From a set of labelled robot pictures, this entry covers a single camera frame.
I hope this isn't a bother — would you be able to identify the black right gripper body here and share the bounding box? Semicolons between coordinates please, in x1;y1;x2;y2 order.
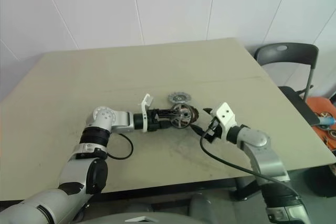
204;120;224;144

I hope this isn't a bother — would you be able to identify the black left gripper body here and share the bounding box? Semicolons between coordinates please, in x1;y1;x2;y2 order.
145;108;162;133

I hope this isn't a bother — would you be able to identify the silver spoked motor rotor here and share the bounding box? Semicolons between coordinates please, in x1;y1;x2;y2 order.
169;104;190;130

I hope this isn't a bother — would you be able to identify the small grey finned disc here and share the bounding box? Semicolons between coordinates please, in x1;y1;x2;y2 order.
167;91;193;104

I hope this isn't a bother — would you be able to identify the grey rounded shape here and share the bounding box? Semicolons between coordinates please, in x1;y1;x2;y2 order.
188;194;219;224

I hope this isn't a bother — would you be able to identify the grey robot torso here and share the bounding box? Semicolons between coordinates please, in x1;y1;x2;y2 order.
86;205;190;224

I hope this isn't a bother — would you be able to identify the orange box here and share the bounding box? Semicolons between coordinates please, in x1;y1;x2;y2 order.
306;97;336;152

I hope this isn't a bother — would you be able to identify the black bin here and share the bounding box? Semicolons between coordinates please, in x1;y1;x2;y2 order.
304;165;336;198

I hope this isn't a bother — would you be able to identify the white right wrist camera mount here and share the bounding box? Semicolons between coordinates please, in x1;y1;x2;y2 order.
209;102;236;132

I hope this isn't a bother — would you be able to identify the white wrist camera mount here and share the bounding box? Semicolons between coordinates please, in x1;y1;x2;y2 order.
209;102;236;132
138;93;153;133

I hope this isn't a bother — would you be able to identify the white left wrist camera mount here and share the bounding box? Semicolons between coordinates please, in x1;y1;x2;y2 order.
138;93;153;133

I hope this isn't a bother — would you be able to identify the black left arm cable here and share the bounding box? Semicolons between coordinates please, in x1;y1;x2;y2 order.
107;133;134;160

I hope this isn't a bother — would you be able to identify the black table frame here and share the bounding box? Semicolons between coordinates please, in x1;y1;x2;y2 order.
101;175;263;201

